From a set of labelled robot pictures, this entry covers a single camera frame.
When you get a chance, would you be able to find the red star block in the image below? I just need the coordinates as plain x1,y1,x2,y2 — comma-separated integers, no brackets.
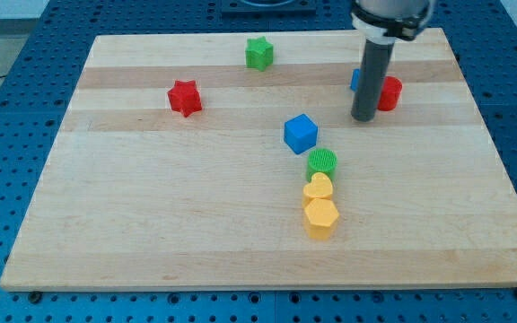
167,80,203,118

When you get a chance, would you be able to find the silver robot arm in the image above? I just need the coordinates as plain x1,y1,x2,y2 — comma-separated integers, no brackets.
351,0,436,45

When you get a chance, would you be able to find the green cylinder block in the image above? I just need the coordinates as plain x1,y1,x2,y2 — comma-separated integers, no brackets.
305,148,337,181

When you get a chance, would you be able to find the dark blue base plate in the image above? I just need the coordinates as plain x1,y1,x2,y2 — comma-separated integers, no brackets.
221,0,317,17

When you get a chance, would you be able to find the blue cube block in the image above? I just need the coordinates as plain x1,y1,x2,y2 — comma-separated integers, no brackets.
284,114,319,154

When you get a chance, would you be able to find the blue triangle block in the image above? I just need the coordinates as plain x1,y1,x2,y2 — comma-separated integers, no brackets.
350,68,360,92

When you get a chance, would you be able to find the red cylinder block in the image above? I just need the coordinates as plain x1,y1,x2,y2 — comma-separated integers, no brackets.
377,76,403,111

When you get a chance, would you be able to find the yellow heart block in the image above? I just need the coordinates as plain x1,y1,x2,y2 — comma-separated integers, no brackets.
302,172,334,207

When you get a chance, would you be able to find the green star block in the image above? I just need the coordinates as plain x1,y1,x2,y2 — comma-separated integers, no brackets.
245,36,274,72

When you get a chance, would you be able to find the yellow hexagon block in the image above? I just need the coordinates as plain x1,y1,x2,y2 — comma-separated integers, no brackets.
303,198,339,240

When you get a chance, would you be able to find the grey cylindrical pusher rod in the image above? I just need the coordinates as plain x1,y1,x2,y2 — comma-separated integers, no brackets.
351,40,394,122

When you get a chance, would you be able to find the wooden board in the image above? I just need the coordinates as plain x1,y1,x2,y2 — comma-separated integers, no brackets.
0,29,517,292

